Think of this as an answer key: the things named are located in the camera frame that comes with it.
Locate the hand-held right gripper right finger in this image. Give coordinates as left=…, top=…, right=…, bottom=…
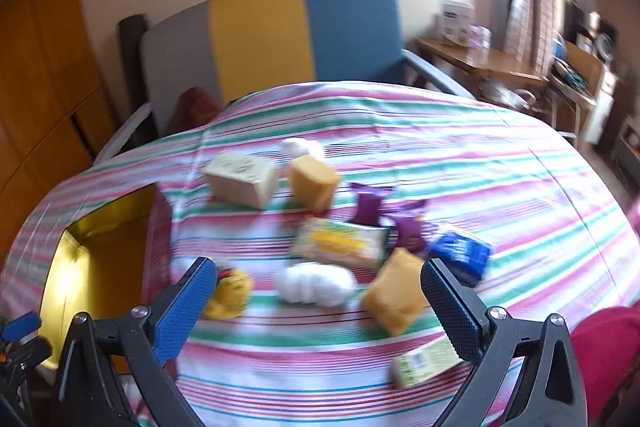
left=420, top=258, right=588, bottom=427

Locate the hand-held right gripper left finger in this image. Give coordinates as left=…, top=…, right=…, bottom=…
left=50, top=256, right=221, bottom=427

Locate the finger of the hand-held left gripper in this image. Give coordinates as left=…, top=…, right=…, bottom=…
left=0, top=338, right=53, bottom=413
left=0, top=311, right=43, bottom=344

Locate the blue snack packet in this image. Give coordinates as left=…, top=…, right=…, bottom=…
left=427, top=231, right=493, bottom=288

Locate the yellow sponge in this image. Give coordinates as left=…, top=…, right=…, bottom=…
left=286, top=155, right=342, bottom=212
left=360, top=248, right=432, bottom=338

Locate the green drink carton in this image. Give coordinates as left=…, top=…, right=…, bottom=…
left=390, top=334, right=463, bottom=390

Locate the purple snack packet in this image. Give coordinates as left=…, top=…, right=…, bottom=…
left=348, top=182, right=396, bottom=228
left=387, top=199, right=431, bottom=258

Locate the red tin box gold inside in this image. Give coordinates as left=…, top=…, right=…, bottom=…
left=37, top=184, right=176, bottom=370

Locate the yellow white tissue pack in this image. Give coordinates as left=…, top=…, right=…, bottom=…
left=290, top=217, right=391, bottom=270

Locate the large white plastic wad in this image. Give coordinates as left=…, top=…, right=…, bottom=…
left=275, top=261, right=358, bottom=308

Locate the beige cardboard box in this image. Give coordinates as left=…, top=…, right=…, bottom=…
left=202, top=151, right=278, bottom=211

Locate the small white plastic wad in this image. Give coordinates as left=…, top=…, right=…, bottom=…
left=281, top=137, right=326, bottom=162

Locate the striped tablecloth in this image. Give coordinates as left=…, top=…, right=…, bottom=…
left=0, top=79, right=640, bottom=427

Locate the person's red clothing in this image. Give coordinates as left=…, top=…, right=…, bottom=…
left=570, top=305, right=640, bottom=427

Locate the dark red cloth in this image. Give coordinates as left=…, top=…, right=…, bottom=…
left=167, top=87, right=221, bottom=135

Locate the wooden wardrobe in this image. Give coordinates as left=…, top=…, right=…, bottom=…
left=0, top=0, right=121, bottom=258

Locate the wooden desk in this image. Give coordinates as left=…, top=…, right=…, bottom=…
left=415, top=37, right=551, bottom=108

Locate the pink packet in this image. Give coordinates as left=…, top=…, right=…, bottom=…
left=467, top=25, right=493, bottom=51

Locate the wooden side table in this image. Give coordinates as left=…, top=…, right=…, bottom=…
left=547, top=39, right=623, bottom=148

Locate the grey yellow blue chair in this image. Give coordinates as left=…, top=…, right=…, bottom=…
left=95, top=0, right=476, bottom=162

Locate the white cardboard box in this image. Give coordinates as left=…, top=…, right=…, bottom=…
left=436, top=0, right=476, bottom=46

